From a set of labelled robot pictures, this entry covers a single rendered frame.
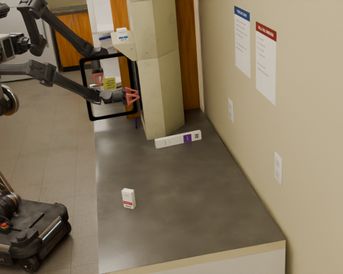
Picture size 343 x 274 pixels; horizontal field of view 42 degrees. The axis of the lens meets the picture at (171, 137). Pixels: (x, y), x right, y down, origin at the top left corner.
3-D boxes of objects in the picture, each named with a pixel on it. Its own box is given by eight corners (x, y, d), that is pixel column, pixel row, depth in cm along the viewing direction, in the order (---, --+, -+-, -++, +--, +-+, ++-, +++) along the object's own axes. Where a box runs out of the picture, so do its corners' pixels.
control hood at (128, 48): (132, 47, 263) (129, 30, 259) (137, 60, 234) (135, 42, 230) (112, 49, 262) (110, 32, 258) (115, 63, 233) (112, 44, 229)
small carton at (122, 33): (127, 38, 239) (125, 27, 237) (128, 40, 235) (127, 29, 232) (117, 39, 238) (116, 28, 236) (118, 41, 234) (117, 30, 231)
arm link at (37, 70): (36, 55, 214) (32, 75, 212) (55, 66, 226) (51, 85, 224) (-27, 57, 234) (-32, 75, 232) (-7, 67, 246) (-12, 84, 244)
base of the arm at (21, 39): (25, 51, 285) (21, 32, 280) (36, 51, 282) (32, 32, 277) (17, 55, 278) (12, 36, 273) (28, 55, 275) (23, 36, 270)
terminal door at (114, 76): (138, 113, 280) (129, 50, 263) (89, 122, 274) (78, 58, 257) (138, 112, 281) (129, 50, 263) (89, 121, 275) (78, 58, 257)
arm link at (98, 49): (84, 42, 268) (79, 53, 265) (96, 37, 261) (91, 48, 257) (98, 54, 276) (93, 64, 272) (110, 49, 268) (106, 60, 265)
